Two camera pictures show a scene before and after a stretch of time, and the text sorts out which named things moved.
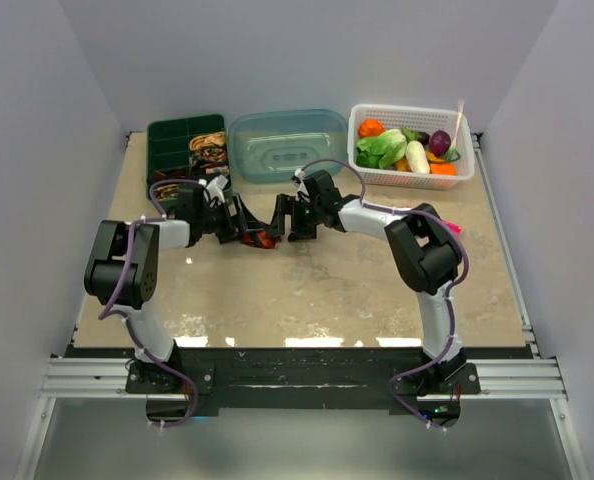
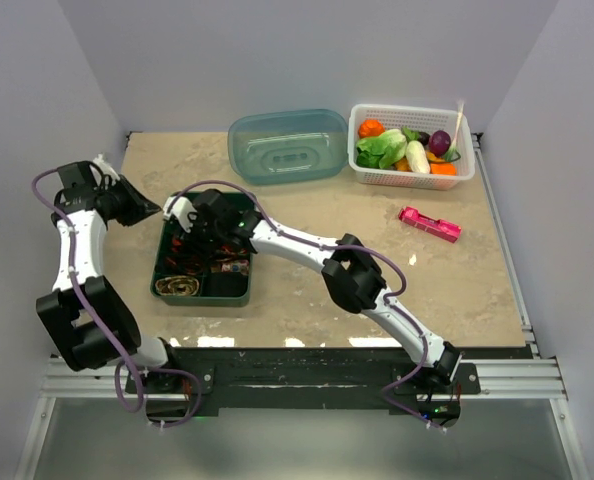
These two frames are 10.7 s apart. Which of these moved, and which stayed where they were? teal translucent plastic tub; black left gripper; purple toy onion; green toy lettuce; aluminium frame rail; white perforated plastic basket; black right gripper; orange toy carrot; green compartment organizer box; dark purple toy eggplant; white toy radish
Moved: black left gripper; black right gripper; green compartment organizer box
Stayed: white toy radish; white perforated plastic basket; purple toy onion; green toy lettuce; aluminium frame rail; teal translucent plastic tub; orange toy carrot; dark purple toy eggplant
